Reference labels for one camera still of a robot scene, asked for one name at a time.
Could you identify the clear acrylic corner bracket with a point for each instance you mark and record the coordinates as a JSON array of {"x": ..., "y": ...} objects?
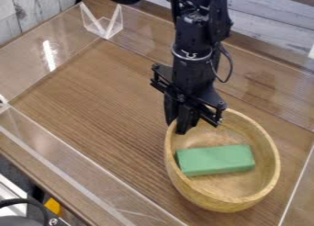
[{"x": 105, "y": 27}]

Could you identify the brown wooden bowl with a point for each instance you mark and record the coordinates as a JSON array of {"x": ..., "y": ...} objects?
[{"x": 226, "y": 192}]

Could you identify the green rectangular block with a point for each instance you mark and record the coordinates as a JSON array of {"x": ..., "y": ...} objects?
[{"x": 215, "y": 160}]

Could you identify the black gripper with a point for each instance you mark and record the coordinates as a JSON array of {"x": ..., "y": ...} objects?
[{"x": 185, "y": 83}]

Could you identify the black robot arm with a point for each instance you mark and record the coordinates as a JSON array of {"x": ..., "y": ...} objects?
[{"x": 201, "y": 26}]

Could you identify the yellow black device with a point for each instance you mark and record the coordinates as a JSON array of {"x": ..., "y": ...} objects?
[{"x": 54, "y": 209}]

